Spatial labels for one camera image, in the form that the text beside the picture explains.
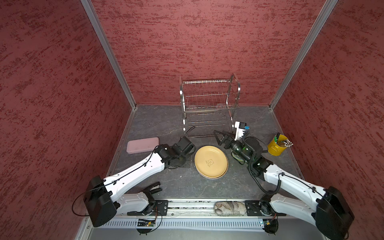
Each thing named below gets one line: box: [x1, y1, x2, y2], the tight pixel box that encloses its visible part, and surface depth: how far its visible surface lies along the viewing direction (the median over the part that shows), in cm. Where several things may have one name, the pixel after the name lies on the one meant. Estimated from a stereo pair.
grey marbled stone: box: [214, 201, 247, 217], surface depth 72 cm
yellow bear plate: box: [194, 145, 229, 180], surface depth 89 cm
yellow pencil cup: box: [267, 132, 294, 157], surface depth 91 cm
